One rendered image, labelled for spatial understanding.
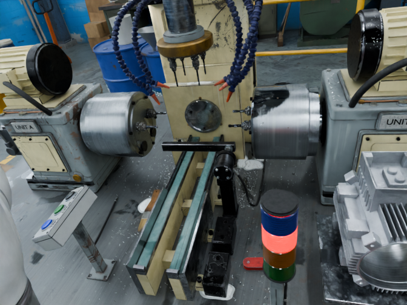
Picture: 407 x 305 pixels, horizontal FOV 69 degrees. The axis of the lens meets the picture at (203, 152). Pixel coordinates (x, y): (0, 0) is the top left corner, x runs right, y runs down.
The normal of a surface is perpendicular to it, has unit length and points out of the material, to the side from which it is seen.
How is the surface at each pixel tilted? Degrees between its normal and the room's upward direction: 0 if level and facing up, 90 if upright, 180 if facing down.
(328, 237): 0
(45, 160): 90
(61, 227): 66
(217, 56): 90
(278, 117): 51
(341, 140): 90
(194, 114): 90
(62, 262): 0
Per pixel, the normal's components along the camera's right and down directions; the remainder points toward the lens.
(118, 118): -0.25, -0.11
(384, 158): -0.19, 0.59
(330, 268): -0.15, -0.80
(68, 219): 0.82, -0.32
